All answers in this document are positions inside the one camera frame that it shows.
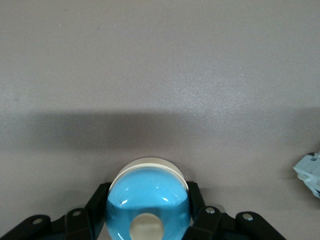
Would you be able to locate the blue dome bell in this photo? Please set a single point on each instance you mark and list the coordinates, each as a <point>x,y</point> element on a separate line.
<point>147,195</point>

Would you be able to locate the table cover mat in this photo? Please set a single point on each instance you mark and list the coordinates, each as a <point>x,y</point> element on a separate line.
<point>150,75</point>

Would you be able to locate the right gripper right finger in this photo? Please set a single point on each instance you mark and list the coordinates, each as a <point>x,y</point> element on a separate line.
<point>212,222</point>

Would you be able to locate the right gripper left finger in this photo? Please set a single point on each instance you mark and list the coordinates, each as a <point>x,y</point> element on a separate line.
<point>82,220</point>

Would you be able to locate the white circuit breaker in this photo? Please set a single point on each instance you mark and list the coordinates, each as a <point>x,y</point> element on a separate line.
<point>310,175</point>

